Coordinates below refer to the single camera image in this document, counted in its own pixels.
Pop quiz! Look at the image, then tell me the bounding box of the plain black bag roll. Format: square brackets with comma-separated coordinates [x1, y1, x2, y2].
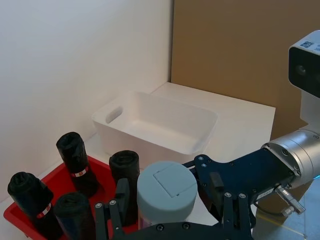
[108, 149, 140, 227]
[53, 191, 97, 240]

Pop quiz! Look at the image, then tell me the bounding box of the white plastic bin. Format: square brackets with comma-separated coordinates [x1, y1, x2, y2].
[91, 90, 219, 173]

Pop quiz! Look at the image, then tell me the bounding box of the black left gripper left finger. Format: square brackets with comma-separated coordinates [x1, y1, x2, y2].
[94, 178, 131, 240]

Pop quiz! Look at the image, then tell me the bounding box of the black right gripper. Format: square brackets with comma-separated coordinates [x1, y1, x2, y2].
[181, 148, 297, 208]

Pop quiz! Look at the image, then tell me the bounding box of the black bag roll red band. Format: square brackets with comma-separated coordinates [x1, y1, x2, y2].
[7, 171, 64, 240]
[55, 131, 100, 199]

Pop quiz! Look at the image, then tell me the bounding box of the red plastic tray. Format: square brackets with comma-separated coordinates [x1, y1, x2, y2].
[3, 154, 141, 240]

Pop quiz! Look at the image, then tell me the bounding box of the bottle with grey round lid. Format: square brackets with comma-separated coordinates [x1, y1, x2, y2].
[136, 160, 199, 231]

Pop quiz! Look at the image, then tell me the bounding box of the thin dark cable silver plug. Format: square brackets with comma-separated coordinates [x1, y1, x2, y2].
[254, 184, 307, 216]

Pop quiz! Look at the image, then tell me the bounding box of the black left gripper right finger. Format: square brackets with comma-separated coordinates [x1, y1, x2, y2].
[209, 172, 251, 234]

